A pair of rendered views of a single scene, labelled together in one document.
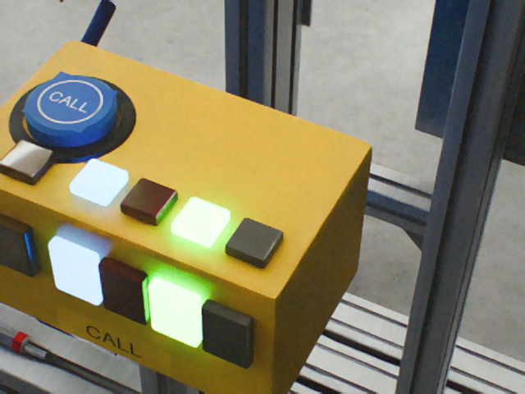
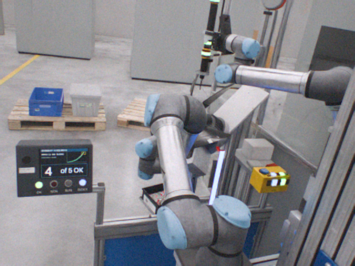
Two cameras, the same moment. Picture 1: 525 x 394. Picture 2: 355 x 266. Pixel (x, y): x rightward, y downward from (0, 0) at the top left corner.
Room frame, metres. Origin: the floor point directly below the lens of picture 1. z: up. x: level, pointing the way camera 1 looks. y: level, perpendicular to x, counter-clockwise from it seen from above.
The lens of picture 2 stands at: (-0.27, 1.40, 1.79)
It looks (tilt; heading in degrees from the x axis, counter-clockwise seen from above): 23 degrees down; 313
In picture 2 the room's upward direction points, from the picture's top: 8 degrees clockwise
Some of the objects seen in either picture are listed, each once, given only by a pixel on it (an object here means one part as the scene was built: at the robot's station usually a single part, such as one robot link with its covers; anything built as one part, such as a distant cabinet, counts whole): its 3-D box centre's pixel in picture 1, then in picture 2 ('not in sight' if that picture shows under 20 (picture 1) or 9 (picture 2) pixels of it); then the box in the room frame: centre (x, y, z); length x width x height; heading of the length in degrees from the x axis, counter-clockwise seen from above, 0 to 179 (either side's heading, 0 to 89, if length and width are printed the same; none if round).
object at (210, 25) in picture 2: not in sight; (210, 26); (0.78, 0.16, 1.69); 0.03 x 0.03 x 0.21
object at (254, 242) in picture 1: (254, 242); not in sight; (0.28, 0.00, 1.08); 0.02 x 0.02 x 0.01; 65
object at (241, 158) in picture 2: not in sight; (255, 162); (0.65, -0.39, 0.85); 0.36 x 0.24 x 0.03; 155
